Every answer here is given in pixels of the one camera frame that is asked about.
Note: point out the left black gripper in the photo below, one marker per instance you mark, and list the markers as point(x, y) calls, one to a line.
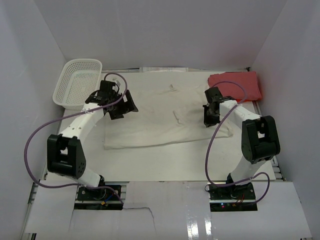
point(126, 107)

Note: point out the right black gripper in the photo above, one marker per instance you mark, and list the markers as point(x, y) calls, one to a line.
point(207, 122)

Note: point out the white t shirt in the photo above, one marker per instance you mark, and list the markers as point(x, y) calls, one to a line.
point(167, 116)

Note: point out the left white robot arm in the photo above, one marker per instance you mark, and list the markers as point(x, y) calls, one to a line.
point(65, 153)

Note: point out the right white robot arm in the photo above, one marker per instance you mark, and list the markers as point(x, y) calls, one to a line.
point(259, 136)

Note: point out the folded orange t shirt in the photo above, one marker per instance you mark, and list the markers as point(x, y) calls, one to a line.
point(251, 100)

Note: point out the white plastic basket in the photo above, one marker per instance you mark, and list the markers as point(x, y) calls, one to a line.
point(78, 79)

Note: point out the folded red t shirt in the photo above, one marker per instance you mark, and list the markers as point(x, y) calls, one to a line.
point(225, 83)

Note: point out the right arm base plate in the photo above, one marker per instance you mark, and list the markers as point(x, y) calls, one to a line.
point(238, 198)

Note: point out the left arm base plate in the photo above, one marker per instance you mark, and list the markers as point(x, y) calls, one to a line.
point(99, 199)

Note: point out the aluminium frame rail left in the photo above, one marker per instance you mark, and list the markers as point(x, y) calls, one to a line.
point(35, 181)

